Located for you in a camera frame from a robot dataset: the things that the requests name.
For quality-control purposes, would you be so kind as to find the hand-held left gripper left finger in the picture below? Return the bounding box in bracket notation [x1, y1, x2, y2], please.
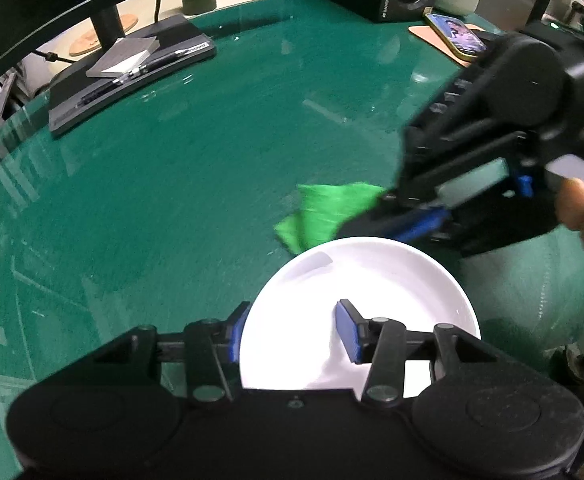
[87, 301, 251, 405]

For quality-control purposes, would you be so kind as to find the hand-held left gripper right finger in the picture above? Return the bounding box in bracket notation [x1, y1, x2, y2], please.
[334, 299, 532, 406]

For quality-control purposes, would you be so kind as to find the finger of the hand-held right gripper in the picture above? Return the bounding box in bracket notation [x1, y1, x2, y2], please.
[392, 207, 450, 247]
[334, 67, 516, 241]

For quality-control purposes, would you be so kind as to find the white round plate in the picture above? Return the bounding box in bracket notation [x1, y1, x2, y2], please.
[239, 236, 482, 400]

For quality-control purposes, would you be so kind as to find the green cloth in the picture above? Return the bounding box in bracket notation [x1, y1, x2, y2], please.
[273, 181, 390, 257]

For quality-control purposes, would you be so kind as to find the smartphone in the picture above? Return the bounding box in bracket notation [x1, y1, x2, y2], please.
[424, 10, 488, 56]

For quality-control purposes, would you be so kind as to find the black pen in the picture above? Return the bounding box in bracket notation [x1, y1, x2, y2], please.
[79, 49, 190, 106]

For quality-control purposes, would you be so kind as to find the black monitor stand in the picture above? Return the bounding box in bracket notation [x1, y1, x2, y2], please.
[48, 2, 217, 137]

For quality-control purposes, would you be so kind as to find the grey notepad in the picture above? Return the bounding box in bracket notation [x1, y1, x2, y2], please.
[86, 36, 161, 78]

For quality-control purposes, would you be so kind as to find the wooden coaster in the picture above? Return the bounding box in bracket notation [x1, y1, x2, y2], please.
[68, 12, 139, 58]

